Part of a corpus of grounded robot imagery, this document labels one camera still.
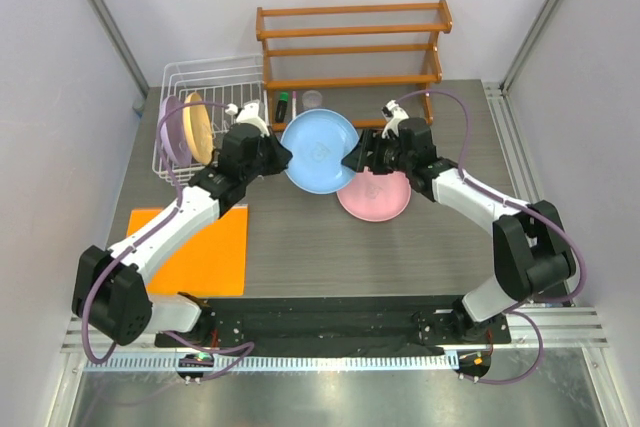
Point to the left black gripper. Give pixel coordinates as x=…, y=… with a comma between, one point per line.
x=280, y=155

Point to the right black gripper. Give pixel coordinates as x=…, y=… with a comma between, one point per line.
x=370, y=141

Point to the pink plate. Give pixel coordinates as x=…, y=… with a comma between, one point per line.
x=376, y=198

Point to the blue plate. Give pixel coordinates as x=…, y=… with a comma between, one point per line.
x=318, y=140

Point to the yellow plate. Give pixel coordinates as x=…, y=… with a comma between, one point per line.
x=197, y=129

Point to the purple plate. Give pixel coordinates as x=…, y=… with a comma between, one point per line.
x=172, y=135

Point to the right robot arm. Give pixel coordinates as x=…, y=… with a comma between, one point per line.
x=531, y=252

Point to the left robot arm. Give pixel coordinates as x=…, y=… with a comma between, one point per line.
x=110, y=293

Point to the wooden tiered shelf rack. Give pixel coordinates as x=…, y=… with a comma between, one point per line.
x=430, y=73

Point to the green black highlighter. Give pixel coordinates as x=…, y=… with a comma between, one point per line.
x=281, y=107

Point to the pink white marker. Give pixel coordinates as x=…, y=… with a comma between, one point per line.
x=294, y=105

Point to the clear plastic cup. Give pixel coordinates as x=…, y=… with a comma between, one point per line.
x=312, y=99

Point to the orange mat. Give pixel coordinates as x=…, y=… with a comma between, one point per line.
x=212, y=263

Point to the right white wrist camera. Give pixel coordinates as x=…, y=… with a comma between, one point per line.
x=393, y=114

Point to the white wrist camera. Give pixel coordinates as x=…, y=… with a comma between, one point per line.
x=393, y=114
x=249, y=113

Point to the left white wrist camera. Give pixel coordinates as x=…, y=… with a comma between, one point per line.
x=249, y=113

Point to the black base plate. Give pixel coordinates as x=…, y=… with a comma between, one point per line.
x=343, y=327

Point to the white slotted cable duct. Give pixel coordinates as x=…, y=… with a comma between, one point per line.
x=178, y=362

